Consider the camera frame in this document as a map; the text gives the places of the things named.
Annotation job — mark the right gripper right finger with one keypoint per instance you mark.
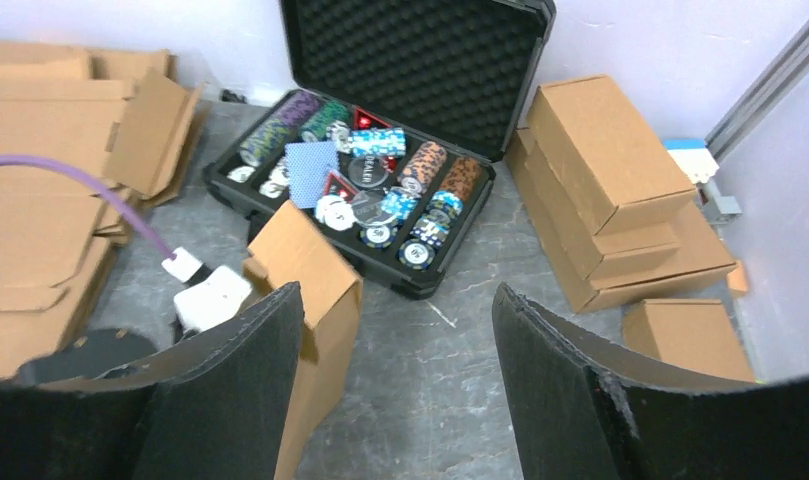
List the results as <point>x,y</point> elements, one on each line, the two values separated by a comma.
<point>583,407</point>

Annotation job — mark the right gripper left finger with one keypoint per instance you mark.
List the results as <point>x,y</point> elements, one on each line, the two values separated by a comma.
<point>210,407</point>

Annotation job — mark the small folded cardboard box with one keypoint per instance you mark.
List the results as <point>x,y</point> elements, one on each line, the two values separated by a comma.
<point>693,334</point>

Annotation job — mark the large folded cardboard box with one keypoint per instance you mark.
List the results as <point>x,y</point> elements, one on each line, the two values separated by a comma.
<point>599,272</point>

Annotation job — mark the grey small block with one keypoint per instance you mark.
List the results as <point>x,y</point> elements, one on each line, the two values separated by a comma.
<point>720,210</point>

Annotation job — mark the stack of flat cardboard sheets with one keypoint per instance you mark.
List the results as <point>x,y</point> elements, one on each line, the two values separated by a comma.
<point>119,116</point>

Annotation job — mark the blue white toy block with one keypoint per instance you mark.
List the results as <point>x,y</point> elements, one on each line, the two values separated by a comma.
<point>693,158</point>

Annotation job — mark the black poker chip case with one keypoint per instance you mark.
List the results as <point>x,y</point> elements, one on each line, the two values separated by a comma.
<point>389,139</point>

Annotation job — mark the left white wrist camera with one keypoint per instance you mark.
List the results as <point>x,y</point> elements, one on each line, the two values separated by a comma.
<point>210,296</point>

